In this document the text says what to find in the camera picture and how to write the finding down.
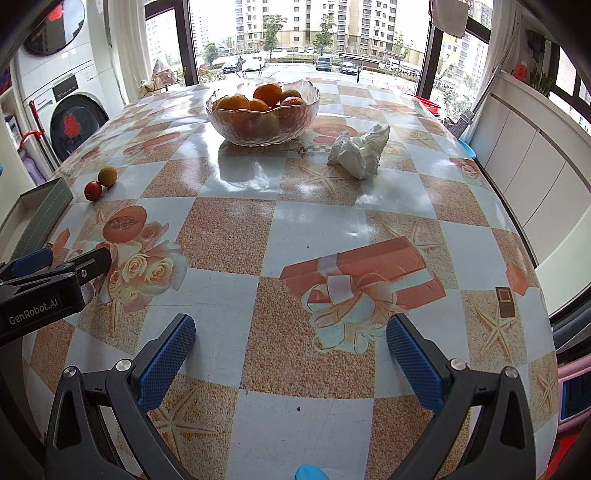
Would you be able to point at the clear glass bowl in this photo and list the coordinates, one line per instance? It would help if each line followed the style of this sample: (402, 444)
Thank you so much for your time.
(263, 134)

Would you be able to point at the red tomato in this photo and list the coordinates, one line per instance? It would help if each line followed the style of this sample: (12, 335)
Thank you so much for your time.
(93, 191)

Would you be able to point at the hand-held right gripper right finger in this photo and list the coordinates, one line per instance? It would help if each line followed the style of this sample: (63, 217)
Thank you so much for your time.
(413, 362)

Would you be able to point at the grey storage box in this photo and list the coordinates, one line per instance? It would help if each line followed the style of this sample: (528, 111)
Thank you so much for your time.
(51, 198)

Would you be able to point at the white cabinet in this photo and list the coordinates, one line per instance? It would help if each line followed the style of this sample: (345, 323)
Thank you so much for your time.
(531, 175)

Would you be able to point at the white shelf unit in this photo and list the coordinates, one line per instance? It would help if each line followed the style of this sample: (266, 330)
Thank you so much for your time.
(11, 134)

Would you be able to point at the pink plastic stool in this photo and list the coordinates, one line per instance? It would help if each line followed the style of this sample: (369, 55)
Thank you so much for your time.
(572, 397)

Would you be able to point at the white washing machine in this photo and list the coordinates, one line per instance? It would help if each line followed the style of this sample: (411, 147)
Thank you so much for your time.
(74, 115)

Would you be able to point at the hanging grey cloth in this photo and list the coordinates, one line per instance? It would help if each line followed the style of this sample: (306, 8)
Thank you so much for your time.
(448, 16)

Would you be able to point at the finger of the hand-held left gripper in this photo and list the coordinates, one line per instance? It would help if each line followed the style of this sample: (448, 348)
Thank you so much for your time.
(27, 264)
(92, 265)

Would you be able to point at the crumpled white tissue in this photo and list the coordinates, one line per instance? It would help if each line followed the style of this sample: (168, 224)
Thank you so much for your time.
(353, 159)
(376, 138)

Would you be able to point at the blue plastic basin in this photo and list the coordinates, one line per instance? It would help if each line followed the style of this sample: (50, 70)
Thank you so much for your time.
(468, 148)

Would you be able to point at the dark woven basket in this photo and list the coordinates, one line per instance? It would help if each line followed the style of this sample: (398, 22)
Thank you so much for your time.
(463, 122)

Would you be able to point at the red plastic basin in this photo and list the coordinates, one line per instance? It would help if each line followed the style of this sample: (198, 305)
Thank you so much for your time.
(430, 106)

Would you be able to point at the printed plastic tablecloth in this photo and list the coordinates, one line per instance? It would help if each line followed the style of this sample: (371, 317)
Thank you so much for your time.
(304, 230)

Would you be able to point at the person's right hand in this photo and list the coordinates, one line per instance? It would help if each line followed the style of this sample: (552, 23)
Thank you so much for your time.
(310, 473)

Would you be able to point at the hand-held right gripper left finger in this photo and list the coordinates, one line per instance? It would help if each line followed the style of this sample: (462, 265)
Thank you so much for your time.
(166, 360)

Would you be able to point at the green potted plants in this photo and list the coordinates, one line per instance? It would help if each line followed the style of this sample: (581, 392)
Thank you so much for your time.
(541, 78)

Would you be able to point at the white dryer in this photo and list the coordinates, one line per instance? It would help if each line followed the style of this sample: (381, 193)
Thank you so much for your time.
(60, 50)

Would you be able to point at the orange-red ornament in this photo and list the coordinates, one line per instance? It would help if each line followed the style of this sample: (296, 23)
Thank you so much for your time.
(520, 72)

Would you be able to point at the small brown-green round fruit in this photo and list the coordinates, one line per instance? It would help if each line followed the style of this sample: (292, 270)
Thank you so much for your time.
(107, 177)
(268, 125)

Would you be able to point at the purple bottle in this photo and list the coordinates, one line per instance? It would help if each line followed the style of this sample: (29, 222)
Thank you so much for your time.
(31, 168)

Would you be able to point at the brown round fruit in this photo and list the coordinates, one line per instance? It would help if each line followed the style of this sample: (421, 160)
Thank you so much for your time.
(291, 93)

